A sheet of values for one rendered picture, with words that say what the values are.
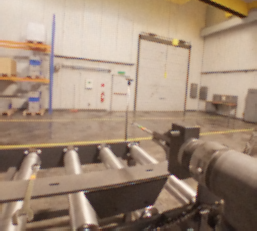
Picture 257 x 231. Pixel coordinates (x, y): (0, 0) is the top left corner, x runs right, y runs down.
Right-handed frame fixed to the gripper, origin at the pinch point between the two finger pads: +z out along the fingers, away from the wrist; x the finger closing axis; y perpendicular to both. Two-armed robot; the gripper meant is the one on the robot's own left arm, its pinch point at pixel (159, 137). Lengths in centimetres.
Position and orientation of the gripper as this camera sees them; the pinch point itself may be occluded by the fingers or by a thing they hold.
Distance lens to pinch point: 52.1
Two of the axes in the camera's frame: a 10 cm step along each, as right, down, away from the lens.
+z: -3.9, -1.1, 9.1
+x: -0.6, 9.9, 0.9
